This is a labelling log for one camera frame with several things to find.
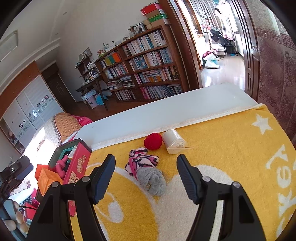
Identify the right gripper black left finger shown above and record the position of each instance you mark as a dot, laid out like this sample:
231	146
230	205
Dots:
52	218

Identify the orange rubber cube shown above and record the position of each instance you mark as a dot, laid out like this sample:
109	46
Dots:
46	178
38	170

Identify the pink foam twist roller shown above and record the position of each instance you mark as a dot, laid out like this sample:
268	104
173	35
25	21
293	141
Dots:
60	166

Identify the gloved left hand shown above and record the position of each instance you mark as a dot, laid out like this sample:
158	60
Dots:
15	219

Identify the bed with red blanket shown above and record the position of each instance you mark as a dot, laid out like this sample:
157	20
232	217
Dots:
39	151

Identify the red metal tin box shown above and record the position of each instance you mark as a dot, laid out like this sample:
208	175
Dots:
78	156

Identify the white wardrobe with stickers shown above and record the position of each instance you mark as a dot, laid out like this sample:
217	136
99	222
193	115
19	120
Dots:
26	104

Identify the orange checked pillow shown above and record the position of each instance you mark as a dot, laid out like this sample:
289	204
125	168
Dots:
66	125

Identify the yellow white towel mat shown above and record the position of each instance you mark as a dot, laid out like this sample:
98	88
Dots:
236	183

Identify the grey knitted sock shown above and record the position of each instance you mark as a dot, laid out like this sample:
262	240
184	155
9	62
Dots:
152	180

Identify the white tape roll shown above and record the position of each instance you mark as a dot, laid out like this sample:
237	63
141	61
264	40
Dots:
174	142

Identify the dark wooden desk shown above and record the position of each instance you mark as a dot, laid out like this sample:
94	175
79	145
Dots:
96	86

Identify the ceiling light panel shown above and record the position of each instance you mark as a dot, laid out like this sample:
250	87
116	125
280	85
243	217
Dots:
8	44

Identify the purple patterned curtain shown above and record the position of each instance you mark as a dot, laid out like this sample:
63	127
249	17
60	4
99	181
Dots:
277	77

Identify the wooden bookshelf with books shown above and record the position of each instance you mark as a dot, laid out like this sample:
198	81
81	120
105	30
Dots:
144	68

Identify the dark wooden door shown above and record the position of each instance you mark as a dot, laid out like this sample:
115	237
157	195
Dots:
250	47

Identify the stacked gift boxes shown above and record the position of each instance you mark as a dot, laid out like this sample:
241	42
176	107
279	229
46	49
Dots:
155	15

